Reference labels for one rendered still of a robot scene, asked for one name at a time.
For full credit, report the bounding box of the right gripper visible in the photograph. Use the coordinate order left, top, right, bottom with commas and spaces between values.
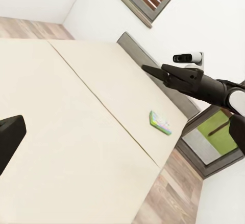
141, 64, 214, 100

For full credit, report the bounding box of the board game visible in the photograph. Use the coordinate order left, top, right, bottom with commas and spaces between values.
150, 111, 172, 135

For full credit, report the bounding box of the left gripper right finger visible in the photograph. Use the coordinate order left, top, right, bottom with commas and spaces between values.
229, 114, 245, 156

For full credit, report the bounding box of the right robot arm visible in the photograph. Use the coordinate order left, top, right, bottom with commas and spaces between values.
141, 52, 245, 117

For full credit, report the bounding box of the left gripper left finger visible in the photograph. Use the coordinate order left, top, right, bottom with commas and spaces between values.
0, 115, 27, 176

